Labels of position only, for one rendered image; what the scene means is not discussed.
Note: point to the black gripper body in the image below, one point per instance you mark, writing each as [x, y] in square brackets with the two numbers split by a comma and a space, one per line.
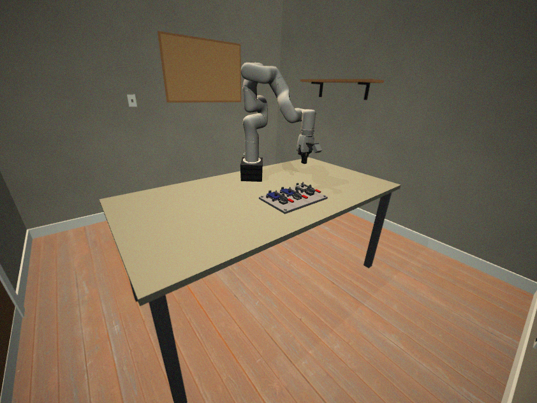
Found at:
[302, 140]

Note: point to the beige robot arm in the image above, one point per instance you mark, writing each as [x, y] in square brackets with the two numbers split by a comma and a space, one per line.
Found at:
[253, 75]

